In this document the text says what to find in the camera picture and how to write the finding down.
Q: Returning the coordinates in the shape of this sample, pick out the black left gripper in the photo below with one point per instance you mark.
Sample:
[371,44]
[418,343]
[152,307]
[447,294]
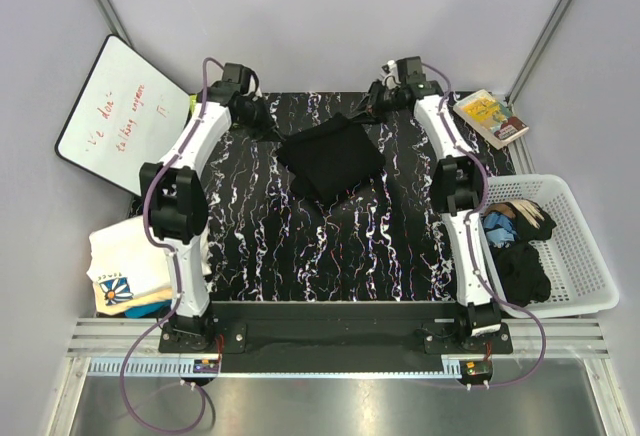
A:
[267,128]

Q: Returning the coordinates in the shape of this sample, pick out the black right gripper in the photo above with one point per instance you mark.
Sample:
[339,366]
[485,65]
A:
[370,112]

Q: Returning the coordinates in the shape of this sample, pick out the black t-shirt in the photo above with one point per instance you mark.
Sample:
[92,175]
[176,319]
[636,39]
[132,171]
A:
[329,159]

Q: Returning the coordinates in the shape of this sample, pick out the white t-shirt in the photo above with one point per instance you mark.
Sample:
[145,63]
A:
[124,265]

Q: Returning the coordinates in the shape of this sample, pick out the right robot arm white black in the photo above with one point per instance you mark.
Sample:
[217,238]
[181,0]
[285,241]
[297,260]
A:
[457,192]

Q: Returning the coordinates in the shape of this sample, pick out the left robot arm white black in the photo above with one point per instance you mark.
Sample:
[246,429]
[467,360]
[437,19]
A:
[175,208]

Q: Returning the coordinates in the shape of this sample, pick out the green paperback book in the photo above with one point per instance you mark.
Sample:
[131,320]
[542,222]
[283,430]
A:
[193,101]

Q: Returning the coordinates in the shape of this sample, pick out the yellow paperback book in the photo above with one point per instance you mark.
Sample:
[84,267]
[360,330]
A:
[494,121]

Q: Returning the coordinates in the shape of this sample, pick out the white whiteboard red writing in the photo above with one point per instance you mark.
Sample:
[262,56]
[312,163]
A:
[127,114]

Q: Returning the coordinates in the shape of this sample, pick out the blue garment in basket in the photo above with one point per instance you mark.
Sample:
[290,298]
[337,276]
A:
[499,230]

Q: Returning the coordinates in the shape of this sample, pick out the tan striped garment in basket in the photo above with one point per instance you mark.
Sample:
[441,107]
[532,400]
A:
[529,210]

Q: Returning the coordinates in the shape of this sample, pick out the black garment in basket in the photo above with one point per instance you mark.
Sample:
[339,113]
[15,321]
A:
[519,266]

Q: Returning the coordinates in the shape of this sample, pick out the cream folded garment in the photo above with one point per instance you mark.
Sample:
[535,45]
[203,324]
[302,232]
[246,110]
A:
[114,309]

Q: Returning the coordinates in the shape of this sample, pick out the white plastic laundry basket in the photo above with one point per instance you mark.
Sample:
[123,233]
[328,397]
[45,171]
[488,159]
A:
[580,281]

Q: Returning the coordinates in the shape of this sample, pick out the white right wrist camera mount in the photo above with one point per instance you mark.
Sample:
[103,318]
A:
[390,74]

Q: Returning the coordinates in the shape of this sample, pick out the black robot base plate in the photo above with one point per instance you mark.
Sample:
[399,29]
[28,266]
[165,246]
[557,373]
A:
[338,338]

